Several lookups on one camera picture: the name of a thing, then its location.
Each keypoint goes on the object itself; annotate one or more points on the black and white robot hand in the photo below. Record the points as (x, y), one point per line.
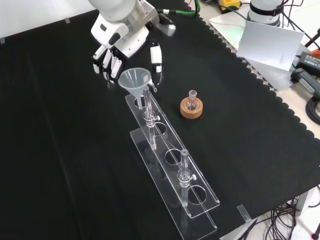
(132, 45)

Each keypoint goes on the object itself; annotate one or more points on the clear plastic funnel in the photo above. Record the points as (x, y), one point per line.
(132, 85)

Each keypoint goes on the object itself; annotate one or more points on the transparent acrylic funnel stand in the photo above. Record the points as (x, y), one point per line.
(172, 140)

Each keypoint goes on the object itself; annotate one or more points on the small round-bottom glass flask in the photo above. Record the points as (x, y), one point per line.
(192, 105)

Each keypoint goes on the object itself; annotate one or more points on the black bench cloth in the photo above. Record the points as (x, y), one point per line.
(75, 125)

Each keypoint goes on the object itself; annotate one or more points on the yellow stop button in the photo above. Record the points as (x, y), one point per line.
(230, 3)

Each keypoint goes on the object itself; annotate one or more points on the pale board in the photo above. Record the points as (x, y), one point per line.
(270, 45)

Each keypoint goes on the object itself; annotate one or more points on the green and black plug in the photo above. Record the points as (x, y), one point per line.
(303, 77)

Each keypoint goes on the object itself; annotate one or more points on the black power adapter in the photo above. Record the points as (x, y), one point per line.
(310, 60)

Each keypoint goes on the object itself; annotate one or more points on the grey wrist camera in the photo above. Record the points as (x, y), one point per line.
(168, 27)

